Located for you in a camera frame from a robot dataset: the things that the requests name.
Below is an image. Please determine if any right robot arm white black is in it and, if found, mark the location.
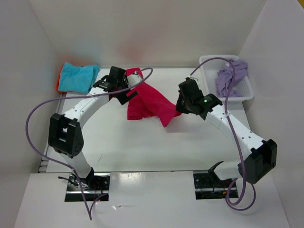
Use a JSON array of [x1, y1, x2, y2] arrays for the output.
[[176, 77, 277, 187]]

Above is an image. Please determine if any magenta t shirt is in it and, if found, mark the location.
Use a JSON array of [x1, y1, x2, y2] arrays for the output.
[[127, 82, 181, 127]]

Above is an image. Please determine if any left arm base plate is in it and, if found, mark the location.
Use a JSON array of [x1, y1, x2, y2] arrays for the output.
[[64, 173, 110, 202]]

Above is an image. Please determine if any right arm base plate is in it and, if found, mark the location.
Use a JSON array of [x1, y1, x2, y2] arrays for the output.
[[193, 171, 233, 200]]

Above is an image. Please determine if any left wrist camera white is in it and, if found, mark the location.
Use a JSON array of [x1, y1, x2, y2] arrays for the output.
[[127, 74, 142, 87]]

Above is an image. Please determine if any cyan t shirt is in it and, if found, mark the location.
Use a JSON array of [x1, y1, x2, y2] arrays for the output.
[[58, 62, 100, 94]]

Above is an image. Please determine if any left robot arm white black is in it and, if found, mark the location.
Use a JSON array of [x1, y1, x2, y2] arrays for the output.
[[48, 66, 142, 190]]

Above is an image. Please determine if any orange t shirt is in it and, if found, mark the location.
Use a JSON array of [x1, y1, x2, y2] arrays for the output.
[[55, 68, 62, 94]]

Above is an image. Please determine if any lavender t shirt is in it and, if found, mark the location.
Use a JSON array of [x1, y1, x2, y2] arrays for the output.
[[215, 59, 248, 97]]

